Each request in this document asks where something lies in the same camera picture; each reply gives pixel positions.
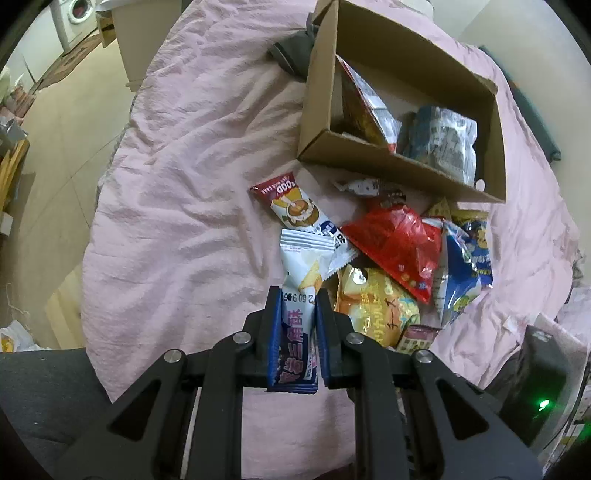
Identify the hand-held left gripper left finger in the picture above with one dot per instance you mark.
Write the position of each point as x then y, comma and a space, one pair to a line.
275, 325

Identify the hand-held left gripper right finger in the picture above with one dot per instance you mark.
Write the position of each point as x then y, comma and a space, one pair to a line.
323, 332

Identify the yellow chip packet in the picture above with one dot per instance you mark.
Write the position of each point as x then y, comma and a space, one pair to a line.
369, 300

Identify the white and blue snack packet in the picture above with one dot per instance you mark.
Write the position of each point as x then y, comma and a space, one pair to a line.
300, 267

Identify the brown cardboard box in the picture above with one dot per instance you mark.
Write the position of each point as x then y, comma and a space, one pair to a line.
323, 92

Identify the small pink snack box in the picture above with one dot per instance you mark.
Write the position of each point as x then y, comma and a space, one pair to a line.
415, 339

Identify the red and white cake packet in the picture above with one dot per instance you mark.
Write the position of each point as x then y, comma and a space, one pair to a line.
295, 212

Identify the small white wrapper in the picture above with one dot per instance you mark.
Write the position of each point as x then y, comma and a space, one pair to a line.
360, 187

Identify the small brown snack packet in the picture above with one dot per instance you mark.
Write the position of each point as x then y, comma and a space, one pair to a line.
395, 198

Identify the pink blanket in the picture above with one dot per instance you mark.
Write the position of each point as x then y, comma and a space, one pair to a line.
184, 184

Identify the yellow and red snack packet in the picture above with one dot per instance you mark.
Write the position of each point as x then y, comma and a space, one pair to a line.
364, 110

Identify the dark blue clear snack packet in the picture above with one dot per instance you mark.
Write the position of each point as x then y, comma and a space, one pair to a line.
443, 138

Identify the dark grey chair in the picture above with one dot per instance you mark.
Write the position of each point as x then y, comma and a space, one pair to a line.
37, 392

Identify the white plastic bag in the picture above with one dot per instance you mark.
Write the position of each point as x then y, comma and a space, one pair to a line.
16, 337

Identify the teal bed cushion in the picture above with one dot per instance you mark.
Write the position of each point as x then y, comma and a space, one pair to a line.
531, 101

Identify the grey striped cloth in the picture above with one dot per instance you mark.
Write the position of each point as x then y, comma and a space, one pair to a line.
295, 55

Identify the white cabinet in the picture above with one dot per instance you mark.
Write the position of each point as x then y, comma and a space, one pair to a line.
138, 46

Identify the patterned floor rug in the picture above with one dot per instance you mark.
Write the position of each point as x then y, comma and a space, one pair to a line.
64, 64

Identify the white washing machine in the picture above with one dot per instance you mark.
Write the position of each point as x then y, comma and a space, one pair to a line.
74, 23

